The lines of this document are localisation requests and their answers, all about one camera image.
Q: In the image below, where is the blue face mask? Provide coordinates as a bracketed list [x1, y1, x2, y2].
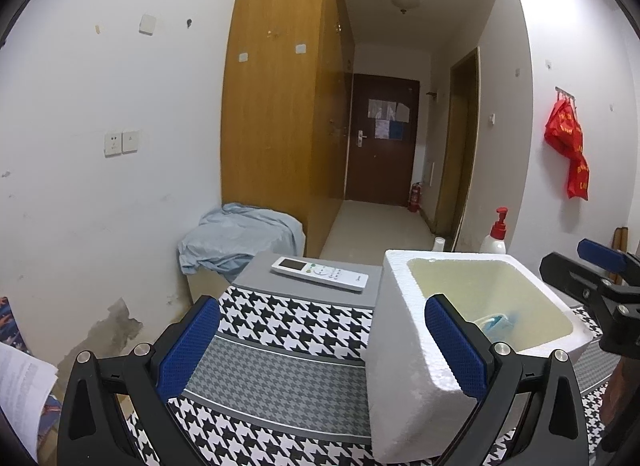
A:
[474, 313, 518, 336]

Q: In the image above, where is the white remote control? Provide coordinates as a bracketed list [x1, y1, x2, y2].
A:
[271, 257, 369, 293]

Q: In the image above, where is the light blue cloth pile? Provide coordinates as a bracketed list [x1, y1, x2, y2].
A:
[178, 203, 306, 283]

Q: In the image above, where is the person's right hand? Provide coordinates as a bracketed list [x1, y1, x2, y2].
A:
[600, 356, 639, 450]

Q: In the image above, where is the white styrofoam box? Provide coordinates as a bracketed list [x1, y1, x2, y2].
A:
[366, 250, 593, 464]

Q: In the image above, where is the wall coat hook rack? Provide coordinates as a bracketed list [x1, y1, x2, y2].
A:
[555, 86, 576, 106]

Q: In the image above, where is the white wall socket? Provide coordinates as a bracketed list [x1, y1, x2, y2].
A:
[103, 131, 140, 158]

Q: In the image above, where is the ceiling lamp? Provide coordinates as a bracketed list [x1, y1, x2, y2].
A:
[390, 0, 421, 15]

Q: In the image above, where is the houndstooth table mat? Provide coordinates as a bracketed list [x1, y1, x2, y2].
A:
[124, 285, 609, 466]

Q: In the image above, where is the papers stack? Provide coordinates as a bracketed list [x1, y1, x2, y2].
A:
[1, 343, 58, 460]

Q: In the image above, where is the red hanging bag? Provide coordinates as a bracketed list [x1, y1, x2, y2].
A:
[544, 93, 590, 200]

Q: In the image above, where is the white wall switch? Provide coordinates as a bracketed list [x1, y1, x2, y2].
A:
[139, 14, 157, 36]

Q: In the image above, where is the red fire extinguisher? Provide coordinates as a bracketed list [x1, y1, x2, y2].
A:
[408, 182, 422, 212]

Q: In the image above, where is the wooden wardrobe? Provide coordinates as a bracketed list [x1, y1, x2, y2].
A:
[220, 0, 354, 258]

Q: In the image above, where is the dark brown entrance door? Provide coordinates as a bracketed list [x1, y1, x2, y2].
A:
[345, 74, 420, 207]

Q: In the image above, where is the white pump bottle red top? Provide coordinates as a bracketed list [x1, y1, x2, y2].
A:
[480, 207, 508, 255]

